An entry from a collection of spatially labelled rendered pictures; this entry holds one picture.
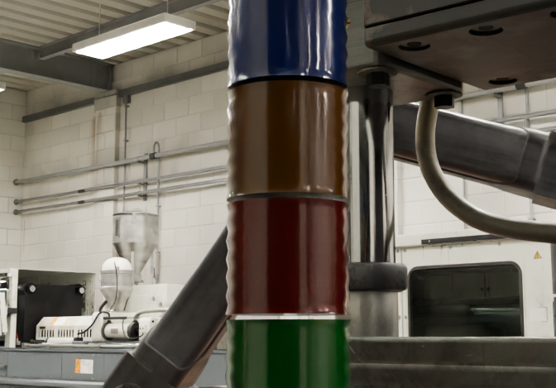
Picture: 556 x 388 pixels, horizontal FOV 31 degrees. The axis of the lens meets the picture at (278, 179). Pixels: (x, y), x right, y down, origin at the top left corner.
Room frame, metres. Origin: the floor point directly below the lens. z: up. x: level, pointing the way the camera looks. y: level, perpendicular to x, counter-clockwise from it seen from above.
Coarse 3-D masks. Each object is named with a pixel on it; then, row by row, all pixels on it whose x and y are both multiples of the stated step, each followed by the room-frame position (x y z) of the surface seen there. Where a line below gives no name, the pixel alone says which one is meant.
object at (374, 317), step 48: (384, 96) 0.58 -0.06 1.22; (384, 144) 0.58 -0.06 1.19; (384, 192) 0.58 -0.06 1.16; (384, 240) 0.58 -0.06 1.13; (384, 288) 0.58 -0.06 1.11; (384, 336) 0.58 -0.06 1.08; (384, 384) 0.54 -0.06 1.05; (432, 384) 0.52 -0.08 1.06; (480, 384) 0.50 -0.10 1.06; (528, 384) 0.49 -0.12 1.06
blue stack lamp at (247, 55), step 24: (240, 0) 0.30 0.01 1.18; (264, 0) 0.29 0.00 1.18; (288, 0) 0.29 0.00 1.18; (312, 0) 0.29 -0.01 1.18; (336, 0) 0.30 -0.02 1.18; (240, 24) 0.30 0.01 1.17; (264, 24) 0.29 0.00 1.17; (288, 24) 0.29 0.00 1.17; (312, 24) 0.29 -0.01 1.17; (336, 24) 0.30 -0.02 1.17; (240, 48) 0.30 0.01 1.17; (264, 48) 0.29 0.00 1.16; (288, 48) 0.29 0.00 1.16; (312, 48) 0.29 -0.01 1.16; (336, 48) 0.30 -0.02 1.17; (240, 72) 0.30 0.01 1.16; (264, 72) 0.29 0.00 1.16; (288, 72) 0.29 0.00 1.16; (312, 72) 0.29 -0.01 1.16; (336, 72) 0.30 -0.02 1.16
